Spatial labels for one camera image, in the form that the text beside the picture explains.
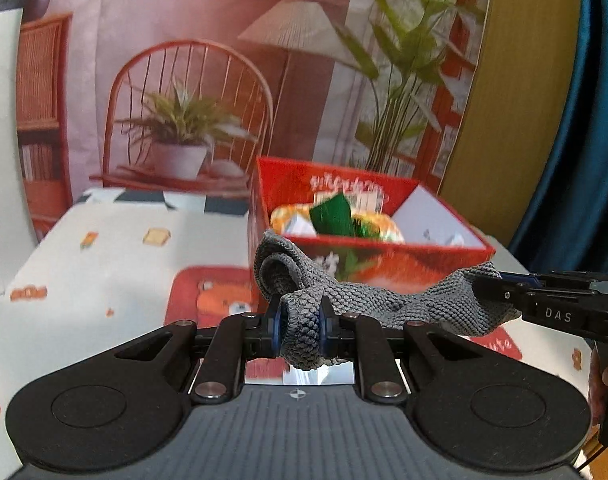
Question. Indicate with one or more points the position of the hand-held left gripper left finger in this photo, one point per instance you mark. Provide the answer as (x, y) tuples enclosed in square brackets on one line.
[(275, 325)]

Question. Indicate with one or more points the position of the teal curtain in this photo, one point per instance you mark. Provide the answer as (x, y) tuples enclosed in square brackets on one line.
[(599, 135)]

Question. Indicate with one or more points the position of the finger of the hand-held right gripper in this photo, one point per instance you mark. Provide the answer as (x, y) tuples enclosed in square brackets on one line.
[(521, 278), (499, 292)]

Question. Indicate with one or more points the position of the red strawberry cardboard box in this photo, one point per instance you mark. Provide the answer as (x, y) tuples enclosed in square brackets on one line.
[(284, 180)]

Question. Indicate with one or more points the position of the green tinsel garland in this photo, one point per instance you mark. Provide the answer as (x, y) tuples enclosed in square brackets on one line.
[(334, 215)]

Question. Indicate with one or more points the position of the orange plush toy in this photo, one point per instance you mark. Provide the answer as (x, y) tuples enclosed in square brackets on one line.
[(384, 227)]

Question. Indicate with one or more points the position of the grey knitted cloth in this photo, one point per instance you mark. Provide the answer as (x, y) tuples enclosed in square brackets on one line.
[(364, 300)]

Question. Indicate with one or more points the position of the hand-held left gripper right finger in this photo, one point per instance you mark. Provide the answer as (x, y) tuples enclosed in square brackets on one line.
[(325, 327)]

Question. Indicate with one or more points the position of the wooden wall panel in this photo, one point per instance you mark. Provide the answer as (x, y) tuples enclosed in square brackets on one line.
[(524, 110)]

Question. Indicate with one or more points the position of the printed room backdrop cloth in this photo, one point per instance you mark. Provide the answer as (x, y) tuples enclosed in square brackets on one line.
[(183, 20)]

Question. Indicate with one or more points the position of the bear print tablecloth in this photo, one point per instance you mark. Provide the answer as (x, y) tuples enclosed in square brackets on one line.
[(108, 260)]

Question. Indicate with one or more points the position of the person's right hand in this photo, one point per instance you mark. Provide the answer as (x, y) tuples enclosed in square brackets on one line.
[(596, 390)]

